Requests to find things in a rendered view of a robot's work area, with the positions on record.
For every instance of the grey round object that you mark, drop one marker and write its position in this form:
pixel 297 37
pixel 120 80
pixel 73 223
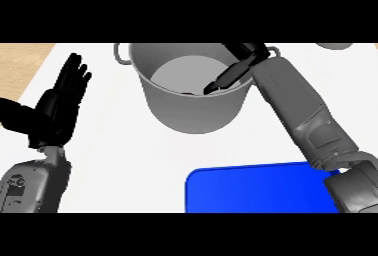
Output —
pixel 334 45

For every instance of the grey metal pot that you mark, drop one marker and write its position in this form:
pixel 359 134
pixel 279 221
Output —
pixel 189 90

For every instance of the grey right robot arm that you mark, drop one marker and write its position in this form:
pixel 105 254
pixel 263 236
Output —
pixel 315 133

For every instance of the blue tray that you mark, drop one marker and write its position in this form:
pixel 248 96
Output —
pixel 260 188

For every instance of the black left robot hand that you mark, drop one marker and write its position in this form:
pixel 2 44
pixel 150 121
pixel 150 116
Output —
pixel 55 110

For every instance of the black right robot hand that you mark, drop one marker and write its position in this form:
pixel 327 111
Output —
pixel 237 68

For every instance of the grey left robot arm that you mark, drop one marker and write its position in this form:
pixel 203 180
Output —
pixel 33 183

